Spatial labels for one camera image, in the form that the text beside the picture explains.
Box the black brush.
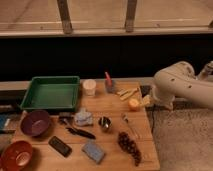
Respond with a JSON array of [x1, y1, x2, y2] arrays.
[[58, 112, 73, 126]]

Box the red bowl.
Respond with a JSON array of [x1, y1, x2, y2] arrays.
[[1, 140, 33, 171]]

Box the orange round fruit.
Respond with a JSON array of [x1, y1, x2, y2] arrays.
[[128, 98, 140, 111]]

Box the right metal window post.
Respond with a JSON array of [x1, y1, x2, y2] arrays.
[[124, 0, 137, 33]]

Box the blue sponge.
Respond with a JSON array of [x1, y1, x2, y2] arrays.
[[82, 141, 105, 164]]

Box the black knife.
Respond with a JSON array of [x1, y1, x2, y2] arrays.
[[66, 128, 96, 139]]

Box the purple bowl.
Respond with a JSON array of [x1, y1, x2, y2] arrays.
[[20, 110, 51, 137]]

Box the metal window post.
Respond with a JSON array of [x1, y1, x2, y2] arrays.
[[57, 0, 73, 34], [124, 0, 137, 33]]

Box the black rectangular remote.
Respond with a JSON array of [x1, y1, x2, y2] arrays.
[[48, 136, 72, 157]]

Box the small metal cup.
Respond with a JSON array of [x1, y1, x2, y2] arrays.
[[98, 116, 112, 132]]

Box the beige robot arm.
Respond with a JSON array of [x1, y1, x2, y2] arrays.
[[142, 61, 213, 110]]

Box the left metal window post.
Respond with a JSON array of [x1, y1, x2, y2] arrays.
[[57, 0, 73, 34]]

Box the green plastic tray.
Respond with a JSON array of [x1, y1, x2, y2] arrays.
[[21, 76, 80, 111]]

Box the white plastic cup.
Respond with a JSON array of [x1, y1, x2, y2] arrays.
[[83, 79, 96, 96]]

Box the blue object at left edge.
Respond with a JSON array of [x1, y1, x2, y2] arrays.
[[0, 115, 11, 131]]

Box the yellow wooden blocks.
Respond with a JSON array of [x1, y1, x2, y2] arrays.
[[117, 88, 138, 101]]

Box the dark grape bunch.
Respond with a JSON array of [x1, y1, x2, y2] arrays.
[[117, 132, 142, 166]]

